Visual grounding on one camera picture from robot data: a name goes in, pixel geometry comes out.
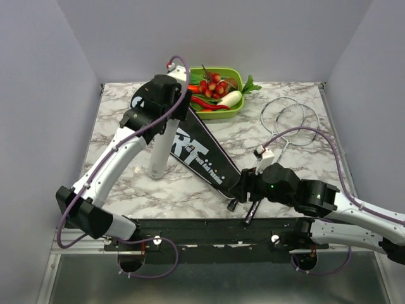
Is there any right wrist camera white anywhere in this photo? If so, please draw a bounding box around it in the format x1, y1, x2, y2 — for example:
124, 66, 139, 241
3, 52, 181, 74
254, 145, 275, 175

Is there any black racket cover bag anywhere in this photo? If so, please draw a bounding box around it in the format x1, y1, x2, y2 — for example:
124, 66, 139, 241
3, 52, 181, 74
130, 91, 244, 201

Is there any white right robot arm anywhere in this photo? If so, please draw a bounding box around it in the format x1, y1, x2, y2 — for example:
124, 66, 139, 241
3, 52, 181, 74
236, 163, 404, 264

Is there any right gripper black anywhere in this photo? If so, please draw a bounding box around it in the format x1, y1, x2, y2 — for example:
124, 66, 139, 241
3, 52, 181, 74
227, 163, 294, 207

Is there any green plastic basket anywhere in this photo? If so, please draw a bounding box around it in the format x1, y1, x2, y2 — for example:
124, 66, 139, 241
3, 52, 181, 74
189, 66, 247, 120

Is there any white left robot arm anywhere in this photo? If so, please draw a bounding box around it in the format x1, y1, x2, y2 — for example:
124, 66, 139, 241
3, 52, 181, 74
56, 67, 190, 250

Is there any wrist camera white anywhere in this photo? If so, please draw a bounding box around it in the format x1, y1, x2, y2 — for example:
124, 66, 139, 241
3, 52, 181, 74
166, 63, 187, 92
254, 145, 275, 175

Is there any white shuttlecock tube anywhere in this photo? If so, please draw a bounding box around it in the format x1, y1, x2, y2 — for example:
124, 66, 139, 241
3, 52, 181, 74
148, 119, 180, 179

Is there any brown toy mushroom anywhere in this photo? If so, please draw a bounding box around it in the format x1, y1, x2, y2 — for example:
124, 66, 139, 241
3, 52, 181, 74
225, 78, 238, 90

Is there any white toy radish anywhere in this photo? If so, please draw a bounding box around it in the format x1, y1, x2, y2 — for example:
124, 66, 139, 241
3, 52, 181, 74
217, 91, 243, 108

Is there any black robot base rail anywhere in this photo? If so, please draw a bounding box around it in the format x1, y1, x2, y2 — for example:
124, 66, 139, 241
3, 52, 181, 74
104, 217, 316, 264

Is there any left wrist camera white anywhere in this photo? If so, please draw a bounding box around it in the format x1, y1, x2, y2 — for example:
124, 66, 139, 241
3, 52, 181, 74
166, 63, 187, 92

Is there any orange toy carrot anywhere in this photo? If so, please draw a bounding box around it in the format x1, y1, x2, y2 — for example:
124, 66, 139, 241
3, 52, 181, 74
188, 85, 201, 94

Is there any red toy chili pepper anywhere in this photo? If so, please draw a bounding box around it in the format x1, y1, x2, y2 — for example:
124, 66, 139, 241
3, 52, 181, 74
190, 96, 230, 111

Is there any red toy cherry bunch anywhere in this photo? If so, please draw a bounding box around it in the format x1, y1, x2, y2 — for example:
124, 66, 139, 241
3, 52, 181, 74
199, 65, 228, 99

